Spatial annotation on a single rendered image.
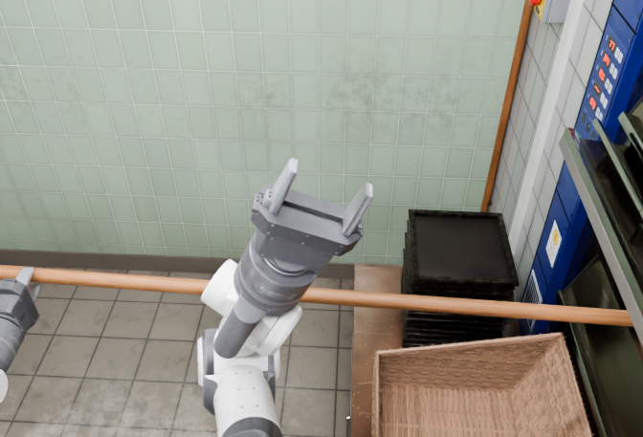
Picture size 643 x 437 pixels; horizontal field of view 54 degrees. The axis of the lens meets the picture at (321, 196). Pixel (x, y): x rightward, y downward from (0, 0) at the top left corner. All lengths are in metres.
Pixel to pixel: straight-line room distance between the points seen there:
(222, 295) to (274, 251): 0.14
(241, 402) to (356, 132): 1.61
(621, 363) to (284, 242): 0.97
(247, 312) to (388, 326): 1.28
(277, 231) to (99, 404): 2.05
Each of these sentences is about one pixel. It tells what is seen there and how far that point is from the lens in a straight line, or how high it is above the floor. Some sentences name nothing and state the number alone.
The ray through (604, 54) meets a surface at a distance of 1.53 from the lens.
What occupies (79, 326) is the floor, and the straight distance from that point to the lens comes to 2.92.
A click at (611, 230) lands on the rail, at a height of 1.43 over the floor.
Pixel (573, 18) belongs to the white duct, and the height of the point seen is 1.46.
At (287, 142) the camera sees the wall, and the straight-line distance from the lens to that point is 2.45.
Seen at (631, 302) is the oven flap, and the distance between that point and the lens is 1.07.
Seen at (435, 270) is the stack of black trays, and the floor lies 0.90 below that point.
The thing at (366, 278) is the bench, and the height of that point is 0.58.
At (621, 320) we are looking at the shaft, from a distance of 1.33.
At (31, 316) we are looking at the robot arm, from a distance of 1.37.
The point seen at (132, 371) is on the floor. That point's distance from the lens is 2.71.
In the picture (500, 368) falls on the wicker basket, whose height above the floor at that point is 0.69.
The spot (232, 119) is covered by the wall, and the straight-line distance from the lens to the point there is 2.42.
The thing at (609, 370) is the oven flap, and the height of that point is 0.99.
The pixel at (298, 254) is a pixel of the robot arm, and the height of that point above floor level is 1.64.
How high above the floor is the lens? 2.13
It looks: 39 degrees down
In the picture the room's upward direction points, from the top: straight up
